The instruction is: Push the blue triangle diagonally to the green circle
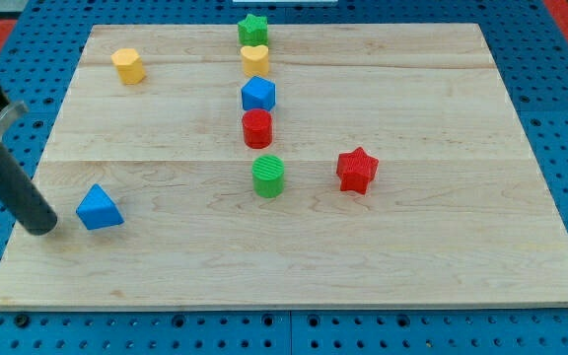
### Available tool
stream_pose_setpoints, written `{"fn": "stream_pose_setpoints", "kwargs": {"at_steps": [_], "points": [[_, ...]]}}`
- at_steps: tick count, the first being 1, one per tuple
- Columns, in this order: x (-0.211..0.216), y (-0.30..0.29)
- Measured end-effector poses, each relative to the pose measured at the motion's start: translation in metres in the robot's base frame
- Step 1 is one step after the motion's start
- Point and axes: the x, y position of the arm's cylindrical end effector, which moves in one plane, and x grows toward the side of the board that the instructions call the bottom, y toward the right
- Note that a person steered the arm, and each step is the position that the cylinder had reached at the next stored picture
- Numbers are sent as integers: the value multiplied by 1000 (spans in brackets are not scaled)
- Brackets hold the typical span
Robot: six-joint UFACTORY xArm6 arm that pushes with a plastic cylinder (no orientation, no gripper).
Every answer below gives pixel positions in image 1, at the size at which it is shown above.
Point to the red star block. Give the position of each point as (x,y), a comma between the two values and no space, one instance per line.
(356,170)

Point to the yellow hexagon block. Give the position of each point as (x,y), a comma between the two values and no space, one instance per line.
(129,66)

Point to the blue cube block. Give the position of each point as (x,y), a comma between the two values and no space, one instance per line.
(258,93)

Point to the green cylinder block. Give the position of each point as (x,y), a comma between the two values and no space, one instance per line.
(268,176)

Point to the blue triangle block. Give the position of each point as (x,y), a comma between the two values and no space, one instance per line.
(97,210)

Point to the yellow heart block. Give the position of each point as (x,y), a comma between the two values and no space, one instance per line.
(255,60)

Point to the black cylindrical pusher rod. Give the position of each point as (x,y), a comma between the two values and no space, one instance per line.
(21,197)

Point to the wooden board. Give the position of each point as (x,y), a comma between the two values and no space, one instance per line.
(457,217)

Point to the green star block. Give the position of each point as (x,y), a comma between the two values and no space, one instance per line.
(253,30)

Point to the red cylinder block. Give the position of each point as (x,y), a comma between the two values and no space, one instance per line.
(257,128)

